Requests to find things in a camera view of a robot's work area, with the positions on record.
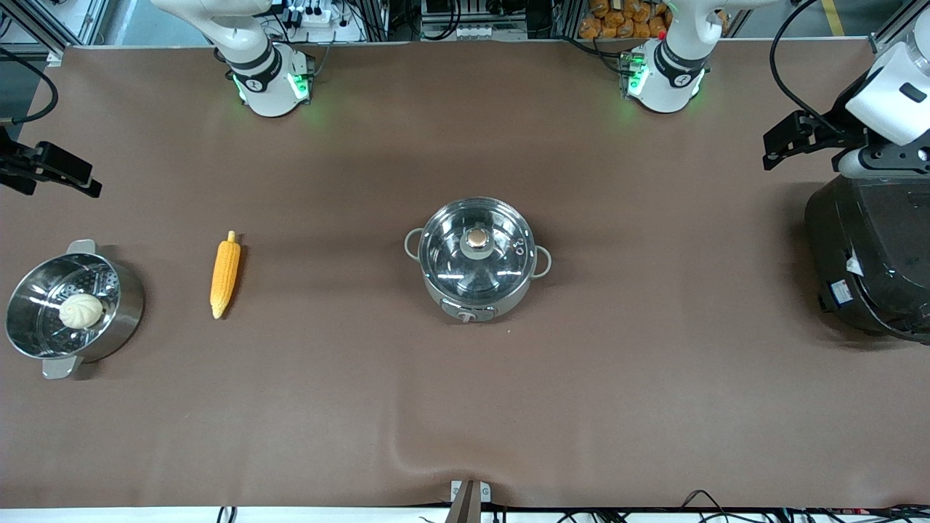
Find yellow corn cob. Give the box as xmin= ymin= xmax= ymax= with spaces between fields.
xmin=210 ymin=231 xmax=241 ymax=320

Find glass pot lid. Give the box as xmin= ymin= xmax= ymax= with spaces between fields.
xmin=419 ymin=199 xmax=537 ymax=304

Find stainless steel steamer pot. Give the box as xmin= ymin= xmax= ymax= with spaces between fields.
xmin=5 ymin=240 xmax=145 ymax=380

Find silver electric cooking pot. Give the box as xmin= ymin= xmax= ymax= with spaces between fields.
xmin=405 ymin=198 xmax=552 ymax=325

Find white steamed bun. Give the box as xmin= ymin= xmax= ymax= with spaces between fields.
xmin=59 ymin=293 xmax=105 ymax=330

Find black rice cooker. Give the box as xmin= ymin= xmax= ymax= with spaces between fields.
xmin=804 ymin=173 xmax=930 ymax=344

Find orange snack packs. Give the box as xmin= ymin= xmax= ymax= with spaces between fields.
xmin=579 ymin=0 xmax=671 ymax=40

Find white power strip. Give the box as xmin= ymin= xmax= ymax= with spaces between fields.
xmin=280 ymin=0 xmax=365 ymax=42

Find brown table mat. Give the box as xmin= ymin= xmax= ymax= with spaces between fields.
xmin=0 ymin=40 xmax=930 ymax=509

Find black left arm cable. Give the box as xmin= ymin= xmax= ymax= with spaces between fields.
xmin=769 ymin=0 xmax=847 ymax=137

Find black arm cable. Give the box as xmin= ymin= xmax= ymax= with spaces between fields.
xmin=769 ymin=0 xmax=847 ymax=137
xmin=0 ymin=46 xmax=60 ymax=126

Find aluminium frame post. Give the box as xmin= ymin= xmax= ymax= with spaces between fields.
xmin=0 ymin=0 xmax=110 ymax=66
xmin=868 ymin=0 xmax=930 ymax=56

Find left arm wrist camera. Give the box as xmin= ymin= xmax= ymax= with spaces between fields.
xmin=836 ymin=144 xmax=930 ymax=179

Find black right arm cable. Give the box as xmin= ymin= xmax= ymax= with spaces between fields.
xmin=0 ymin=46 xmax=60 ymax=126

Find black floor cables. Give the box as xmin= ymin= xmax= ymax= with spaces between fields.
xmin=676 ymin=490 xmax=930 ymax=523

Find metal bracket at mat edge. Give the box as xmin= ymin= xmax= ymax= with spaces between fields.
xmin=445 ymin=479 xmax=493 ymax=523

